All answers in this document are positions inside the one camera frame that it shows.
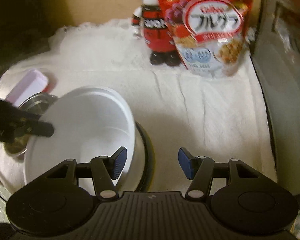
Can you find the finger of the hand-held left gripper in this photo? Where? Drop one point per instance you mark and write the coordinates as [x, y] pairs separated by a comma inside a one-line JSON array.
[[43, 130], [33, 115]]

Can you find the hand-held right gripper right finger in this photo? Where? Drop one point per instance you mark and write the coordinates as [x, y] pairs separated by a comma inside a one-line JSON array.
[[186, 165]]

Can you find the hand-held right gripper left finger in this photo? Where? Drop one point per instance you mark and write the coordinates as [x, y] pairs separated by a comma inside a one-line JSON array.
[[118, 164]]

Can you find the stainless steel bowl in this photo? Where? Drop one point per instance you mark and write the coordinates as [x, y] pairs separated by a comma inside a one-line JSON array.
[[37, 103]]

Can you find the blue enamel bowl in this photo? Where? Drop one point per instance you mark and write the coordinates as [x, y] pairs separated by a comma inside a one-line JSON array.
[[147, 160]]

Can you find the white plastic bowl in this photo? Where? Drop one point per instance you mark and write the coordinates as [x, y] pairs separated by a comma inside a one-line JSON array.
[[90, 120]]

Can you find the pink plastic tray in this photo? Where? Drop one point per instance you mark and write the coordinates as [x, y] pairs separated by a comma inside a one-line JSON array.
[[27, 85]]

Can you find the white cloth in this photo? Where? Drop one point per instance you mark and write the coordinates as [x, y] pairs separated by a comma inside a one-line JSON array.
[[190, 105]]

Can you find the red cereal bag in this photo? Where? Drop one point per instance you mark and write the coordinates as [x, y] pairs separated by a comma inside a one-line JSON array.
[[210, 30]]

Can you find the red black robot figurine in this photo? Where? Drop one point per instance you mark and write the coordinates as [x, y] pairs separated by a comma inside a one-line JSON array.
[[155, 30]]

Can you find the white microwave oven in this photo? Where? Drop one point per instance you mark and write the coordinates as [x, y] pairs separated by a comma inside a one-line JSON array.
[[285, 67]]

